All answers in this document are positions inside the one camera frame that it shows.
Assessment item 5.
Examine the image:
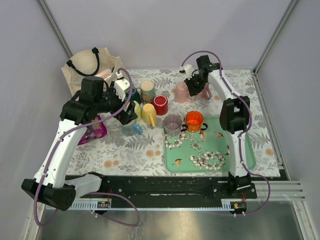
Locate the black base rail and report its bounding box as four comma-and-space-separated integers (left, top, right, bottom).
82, 175, 257, 209

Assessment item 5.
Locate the lilac mug black handle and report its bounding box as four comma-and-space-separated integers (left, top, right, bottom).
163, 114, 188, 137

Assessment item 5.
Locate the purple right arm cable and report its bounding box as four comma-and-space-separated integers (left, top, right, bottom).
181, 50, 271, 217

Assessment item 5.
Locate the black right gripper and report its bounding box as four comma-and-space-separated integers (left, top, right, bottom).
183, 74, 207, 98

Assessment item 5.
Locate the orange mug black handle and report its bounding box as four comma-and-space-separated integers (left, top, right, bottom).
181, 110, 208, 133

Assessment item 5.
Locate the floral table mat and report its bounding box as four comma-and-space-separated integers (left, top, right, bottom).
67, 69, 280, 178

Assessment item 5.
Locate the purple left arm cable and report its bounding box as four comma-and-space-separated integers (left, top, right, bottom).
33, 67, 141, 228

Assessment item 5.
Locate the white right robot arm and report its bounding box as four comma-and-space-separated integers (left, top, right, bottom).
180, 55, 252, 198

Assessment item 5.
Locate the dark green mug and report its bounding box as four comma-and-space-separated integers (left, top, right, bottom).
130, 87, 142, 105

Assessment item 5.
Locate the green hummingbird tray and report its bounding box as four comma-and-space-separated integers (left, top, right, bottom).
162, 115, 257, 174

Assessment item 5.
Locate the red mug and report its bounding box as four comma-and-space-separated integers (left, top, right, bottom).
152, 95, 169, 116

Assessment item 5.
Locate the beige canvas tote bag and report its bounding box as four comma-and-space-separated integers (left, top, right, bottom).
61, 47, 125, 95

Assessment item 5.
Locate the purple snack packet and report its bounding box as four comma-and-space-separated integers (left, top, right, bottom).
78, 115, 108, 146

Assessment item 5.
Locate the blue glazed mug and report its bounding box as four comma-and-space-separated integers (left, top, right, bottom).
120, 121, 143, 136

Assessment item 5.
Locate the cream floral mug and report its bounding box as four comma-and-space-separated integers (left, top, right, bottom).
140, 80, 156, 104

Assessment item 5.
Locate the tall pink floral mug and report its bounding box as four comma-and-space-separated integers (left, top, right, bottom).
197, 83, 212, 100

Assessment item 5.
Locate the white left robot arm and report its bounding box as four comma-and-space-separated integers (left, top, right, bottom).
21, 76, 137, 211

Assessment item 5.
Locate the pink box in bag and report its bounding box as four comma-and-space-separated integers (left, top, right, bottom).
95, 68, 113, 81

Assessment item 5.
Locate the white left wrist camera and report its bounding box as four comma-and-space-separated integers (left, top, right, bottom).
113, 72, 130, 101

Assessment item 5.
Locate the lime green mug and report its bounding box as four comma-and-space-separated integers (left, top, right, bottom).
133, 100, 142, 123

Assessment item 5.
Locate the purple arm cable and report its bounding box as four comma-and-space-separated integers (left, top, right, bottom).
181, 50, 271, 217
33, 67, 141, 228

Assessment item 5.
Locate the yellow mug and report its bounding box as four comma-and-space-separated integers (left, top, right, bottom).
141, 103, 157, 128

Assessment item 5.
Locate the small pale pink mug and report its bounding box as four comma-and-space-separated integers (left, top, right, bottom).
174, 81, 194, 104

